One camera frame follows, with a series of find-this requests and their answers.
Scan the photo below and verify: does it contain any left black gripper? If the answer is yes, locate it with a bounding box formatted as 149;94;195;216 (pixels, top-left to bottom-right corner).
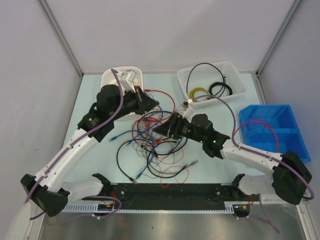
109;86;159;121

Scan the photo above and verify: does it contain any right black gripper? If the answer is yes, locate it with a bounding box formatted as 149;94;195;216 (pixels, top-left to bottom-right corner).
152;112;205;144

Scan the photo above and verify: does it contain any black ethernet cable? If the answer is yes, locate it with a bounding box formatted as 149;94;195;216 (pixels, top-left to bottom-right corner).
186;62;227;98

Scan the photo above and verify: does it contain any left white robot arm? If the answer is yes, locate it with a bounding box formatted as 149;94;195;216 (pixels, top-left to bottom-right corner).
20;84;159;217

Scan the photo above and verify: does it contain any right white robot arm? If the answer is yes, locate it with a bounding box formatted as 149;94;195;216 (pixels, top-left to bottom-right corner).
153;112;312;205

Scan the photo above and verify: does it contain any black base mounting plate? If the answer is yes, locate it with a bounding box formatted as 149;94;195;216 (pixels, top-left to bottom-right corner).
98;183;258;211

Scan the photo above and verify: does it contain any right white perforated basket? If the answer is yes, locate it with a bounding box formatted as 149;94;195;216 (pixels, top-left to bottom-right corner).
177;61;247;102

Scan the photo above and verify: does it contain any blue plastic divided bin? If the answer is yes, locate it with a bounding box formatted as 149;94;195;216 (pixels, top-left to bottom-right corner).
238;104;311;163

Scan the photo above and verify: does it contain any red ethernet cable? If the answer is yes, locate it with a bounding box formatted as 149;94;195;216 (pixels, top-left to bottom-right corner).
143;88;176;116

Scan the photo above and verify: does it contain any black thick round cable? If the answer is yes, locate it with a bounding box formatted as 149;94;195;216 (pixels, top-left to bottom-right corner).
131;111;188;179

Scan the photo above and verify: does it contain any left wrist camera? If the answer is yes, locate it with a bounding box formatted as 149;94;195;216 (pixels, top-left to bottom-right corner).
119;69;137;92

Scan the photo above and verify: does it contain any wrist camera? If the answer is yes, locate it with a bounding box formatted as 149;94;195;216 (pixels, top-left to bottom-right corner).
182;98;194;119
119;69;137;92

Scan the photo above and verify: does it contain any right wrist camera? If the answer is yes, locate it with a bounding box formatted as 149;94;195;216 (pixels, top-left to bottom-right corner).
182;98;194;119

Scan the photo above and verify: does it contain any thin orange wire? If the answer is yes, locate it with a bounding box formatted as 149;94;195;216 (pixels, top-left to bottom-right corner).
139;139;191;188

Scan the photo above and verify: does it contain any yellow coiled cable in basket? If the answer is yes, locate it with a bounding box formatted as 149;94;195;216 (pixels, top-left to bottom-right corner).
189;87;212;104

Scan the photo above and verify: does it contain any black coiled cable in basket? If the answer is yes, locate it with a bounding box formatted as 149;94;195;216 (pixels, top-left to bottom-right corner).
208;81;233;99

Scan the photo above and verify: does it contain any thin magenta wire in bin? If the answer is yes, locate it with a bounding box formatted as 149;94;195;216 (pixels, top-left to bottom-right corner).
236;114;280;152

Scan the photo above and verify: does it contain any white slotted cable duct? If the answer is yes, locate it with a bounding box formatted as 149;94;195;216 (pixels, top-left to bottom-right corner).
62;203;235;214

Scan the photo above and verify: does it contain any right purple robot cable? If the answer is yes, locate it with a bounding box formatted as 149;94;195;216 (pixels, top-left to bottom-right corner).
192;94;315;235

